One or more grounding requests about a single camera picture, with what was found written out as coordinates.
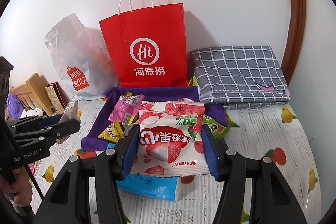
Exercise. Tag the yellow snack packet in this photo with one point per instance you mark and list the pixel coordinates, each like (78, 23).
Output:
(115, 131)

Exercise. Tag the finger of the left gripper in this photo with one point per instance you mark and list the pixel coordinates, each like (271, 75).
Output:
(52, 132)
(32, 123)

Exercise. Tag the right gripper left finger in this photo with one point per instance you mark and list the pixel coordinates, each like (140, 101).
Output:
(126, 149)

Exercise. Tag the blue tissue pack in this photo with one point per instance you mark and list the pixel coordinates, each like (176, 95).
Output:
(150, 186)

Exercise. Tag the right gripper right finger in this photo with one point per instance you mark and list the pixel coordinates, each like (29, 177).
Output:
(214, 149)

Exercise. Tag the pink bear Lotso candy packet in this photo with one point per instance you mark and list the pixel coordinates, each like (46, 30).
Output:
(69, 114)

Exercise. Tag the pink magenta snack packet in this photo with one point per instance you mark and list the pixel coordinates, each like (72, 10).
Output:
(126, 108)

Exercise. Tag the red Haidilao paper bag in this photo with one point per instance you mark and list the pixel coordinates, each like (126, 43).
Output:
(147, 46)

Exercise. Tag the white Miniso plastic bag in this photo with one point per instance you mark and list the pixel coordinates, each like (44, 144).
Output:
(82, 64)

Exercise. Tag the grey checked folded cloth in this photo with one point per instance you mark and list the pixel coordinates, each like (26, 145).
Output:
(239, 77)

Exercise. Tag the white lychee jelly packet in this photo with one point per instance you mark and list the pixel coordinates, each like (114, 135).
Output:
(170, 142)

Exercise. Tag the brown wooden door frame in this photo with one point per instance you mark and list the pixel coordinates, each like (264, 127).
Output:
(294, 41)

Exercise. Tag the person left hand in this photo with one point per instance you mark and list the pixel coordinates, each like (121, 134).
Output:
(21, 187)

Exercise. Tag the white spotted fabric item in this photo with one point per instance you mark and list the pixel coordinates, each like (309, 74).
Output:
(31, 112)

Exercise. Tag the patterned brown box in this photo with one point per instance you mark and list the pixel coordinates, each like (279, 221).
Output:
(56, 97)

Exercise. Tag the green chicken snack packet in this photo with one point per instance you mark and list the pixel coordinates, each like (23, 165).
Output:
(218, 130)

